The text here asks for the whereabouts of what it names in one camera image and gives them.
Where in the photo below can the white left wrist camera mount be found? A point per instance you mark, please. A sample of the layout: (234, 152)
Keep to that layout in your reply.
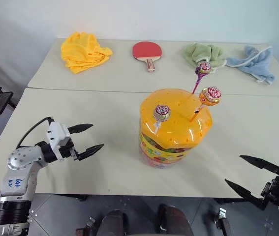
(55, 134)

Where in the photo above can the metal caster bracket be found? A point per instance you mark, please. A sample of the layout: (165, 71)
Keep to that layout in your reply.
(86, 226)
(223, 221)

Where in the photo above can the orange wrapped lollipop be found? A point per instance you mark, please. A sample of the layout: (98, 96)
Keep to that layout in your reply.
(210, 96)

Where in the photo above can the crumpled light blue towel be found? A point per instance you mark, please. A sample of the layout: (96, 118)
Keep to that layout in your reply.
(255, 62)

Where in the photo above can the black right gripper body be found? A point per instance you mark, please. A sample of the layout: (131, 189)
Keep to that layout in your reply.
(273, 194)

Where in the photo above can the crumpled yellow cloth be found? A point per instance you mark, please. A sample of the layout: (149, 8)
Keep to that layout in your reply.
(82, 52)

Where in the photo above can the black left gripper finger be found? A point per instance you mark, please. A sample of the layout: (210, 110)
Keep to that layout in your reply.
(81, 127)
(90, 151)

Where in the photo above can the red table tennis paddle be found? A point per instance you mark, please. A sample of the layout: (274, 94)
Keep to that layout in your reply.
(146, 50)

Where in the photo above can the purple stick lollipop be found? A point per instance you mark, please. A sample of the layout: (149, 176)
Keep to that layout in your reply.
(202, 68)

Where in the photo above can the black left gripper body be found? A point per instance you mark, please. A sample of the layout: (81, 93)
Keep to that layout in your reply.
(68, 148)

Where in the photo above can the white stick lollipop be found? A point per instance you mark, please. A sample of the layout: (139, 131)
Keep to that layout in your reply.
(162, 113)

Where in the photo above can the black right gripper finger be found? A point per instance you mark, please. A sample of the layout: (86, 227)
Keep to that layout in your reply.
(242, 191)
(259, 163)

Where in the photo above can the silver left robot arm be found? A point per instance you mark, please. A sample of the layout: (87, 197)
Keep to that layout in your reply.
(18, 182)

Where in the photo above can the yellow lidded lollipop jar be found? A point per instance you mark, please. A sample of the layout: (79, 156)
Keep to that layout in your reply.
(176, 132)

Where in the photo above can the crumpled green towel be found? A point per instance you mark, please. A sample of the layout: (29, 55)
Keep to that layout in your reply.
(200, 54)

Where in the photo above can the dark rounded shape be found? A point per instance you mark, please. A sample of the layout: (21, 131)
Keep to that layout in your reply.
(176, 221)
(112, 223)

